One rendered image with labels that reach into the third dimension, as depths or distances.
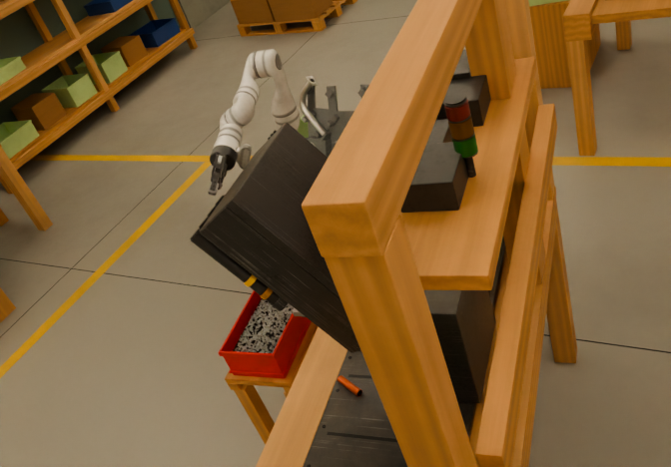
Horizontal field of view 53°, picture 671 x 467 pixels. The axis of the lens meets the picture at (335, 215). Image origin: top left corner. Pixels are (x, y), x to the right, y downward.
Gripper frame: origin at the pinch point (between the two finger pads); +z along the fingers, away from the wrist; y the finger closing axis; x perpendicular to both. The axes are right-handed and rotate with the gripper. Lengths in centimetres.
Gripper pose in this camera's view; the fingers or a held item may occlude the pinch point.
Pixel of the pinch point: (213, 189)
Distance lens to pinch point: 190.5
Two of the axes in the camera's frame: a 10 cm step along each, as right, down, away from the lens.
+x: 9.7, 2.2, 0.8
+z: -1.1, 7.4, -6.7
